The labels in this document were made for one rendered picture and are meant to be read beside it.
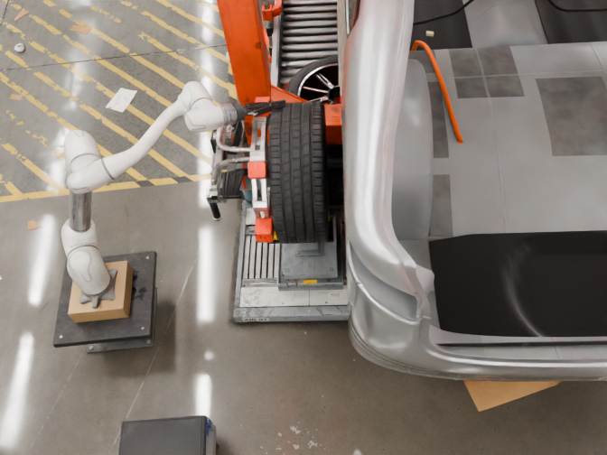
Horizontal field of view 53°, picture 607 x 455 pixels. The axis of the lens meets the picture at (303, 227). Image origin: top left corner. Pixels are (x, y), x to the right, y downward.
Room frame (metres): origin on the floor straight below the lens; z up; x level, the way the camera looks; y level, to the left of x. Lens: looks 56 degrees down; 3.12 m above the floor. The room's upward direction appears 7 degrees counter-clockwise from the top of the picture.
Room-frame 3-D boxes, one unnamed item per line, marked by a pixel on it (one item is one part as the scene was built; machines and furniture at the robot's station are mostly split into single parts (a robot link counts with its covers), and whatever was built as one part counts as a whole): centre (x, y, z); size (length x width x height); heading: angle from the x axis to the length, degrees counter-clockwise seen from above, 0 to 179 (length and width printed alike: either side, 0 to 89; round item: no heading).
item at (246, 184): (1.85, 0.22, 0.85); 0.21 x 0.14 x 0.14; 83
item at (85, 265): (1.62, 1.08, 0.57); 0.18 x 0.16 x 0.22; 18
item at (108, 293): (1.59, 1.08, 0.43); 0.22 x 0.18 x 0.06; 179
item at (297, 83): (2.68, -0.32, 0.39); 0.66 x 0.66 x 0.24
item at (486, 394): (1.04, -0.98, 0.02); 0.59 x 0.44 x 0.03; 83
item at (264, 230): (1.52, 0.18, 0.85); 0.09 x 0.08 x 0.07; 173
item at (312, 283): (1.84, -0.03, 0.13); 0.50 x 0.36 x 0.10; 173
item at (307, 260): (1.82, -0.02, 0.32); 0.40 x 0.30 x 0.28; 173
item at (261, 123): (1.84, 0.15, 0.85); 0.54 x 0.07 x 0.54; 173
